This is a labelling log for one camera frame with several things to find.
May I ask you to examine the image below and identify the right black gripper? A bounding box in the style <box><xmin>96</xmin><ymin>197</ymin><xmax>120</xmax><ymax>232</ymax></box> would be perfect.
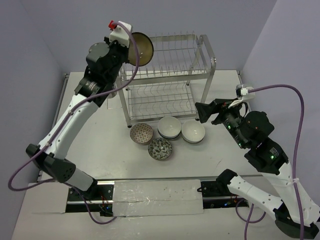
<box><xmin>193</xmin><ymin>96</ymin><xmax>247</xmax><ymax>147</ymax></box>

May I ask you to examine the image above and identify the teal bowl tan interior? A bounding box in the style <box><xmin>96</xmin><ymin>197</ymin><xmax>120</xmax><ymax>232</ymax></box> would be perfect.
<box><xmin>128</xmin><ymin>32</ymin><xmax>154</xmax><ymax>67</ymax></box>

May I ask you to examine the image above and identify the white bowl top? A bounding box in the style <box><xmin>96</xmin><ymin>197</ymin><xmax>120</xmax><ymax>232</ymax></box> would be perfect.
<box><xmin>157</xmin><ymin>116</ymin><xmax>182</xmax><ymax>139</ymax></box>

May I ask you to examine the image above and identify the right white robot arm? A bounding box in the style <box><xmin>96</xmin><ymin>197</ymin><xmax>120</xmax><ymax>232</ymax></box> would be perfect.
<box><xmin>195</xmin><ymin>98</ymin><xmax>320</xmax><ymax>239</ymax></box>

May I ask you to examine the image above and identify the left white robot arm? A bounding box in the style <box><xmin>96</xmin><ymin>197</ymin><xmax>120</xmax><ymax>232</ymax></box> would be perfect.
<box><xmin>26</xmin><ymin>38</ymin><xmax>139</xmax><ymax>200</ymax></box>

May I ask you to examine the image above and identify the steel two-tier dish rack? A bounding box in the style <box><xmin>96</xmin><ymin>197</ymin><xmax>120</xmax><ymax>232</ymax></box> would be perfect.
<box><xmin>119</xmin><ymin>32</ymin><xmax>217</xmax><ymax>128</ymax></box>

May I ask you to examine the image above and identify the white bowl dark rim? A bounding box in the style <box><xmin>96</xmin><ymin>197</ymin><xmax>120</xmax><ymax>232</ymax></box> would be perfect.
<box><xmin>181</xmin><ymin>120</ymin><xmax>206</xmax><ymax>144</ymax></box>

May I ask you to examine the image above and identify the floral patterned dark bowl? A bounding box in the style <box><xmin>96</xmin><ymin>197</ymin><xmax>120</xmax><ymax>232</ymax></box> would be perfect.
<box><xmin>148</xmin><ymin>137</ymin><xmax>173</xmax><ymax>161</ymax></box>

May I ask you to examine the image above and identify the geometric patterned bowl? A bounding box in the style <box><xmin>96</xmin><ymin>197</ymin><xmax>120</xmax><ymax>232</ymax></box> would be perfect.
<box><xmin>129</xmin><ymin>123</ymin><xmax>154</xmax><ymax>145</ymax></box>

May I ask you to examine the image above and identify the white taped board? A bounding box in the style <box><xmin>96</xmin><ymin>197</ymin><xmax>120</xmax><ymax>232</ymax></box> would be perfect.
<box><xmin>112</xmin><ymin>179</ymin><xmax>204</xmax><ymax>217</ymax></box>

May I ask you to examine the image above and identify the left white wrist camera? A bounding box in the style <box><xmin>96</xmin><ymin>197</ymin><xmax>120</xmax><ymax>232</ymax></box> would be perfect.
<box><xmin>108</xmin><ymin>20</ymin><xmax>133</xmax><ymax>48</ymax></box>

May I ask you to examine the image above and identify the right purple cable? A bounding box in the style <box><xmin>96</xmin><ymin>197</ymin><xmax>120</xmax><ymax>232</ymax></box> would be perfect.
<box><xmin>236</xmin><ymin>84</ymin><xmax>306</xmax><ymax>240</ymax></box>

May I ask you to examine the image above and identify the black mounting rail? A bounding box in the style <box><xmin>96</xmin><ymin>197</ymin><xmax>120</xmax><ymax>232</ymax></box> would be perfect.
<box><xmin>65</xmin><ymin>179</ymin><xmax>248</xmax><ymax>217</ymax></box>

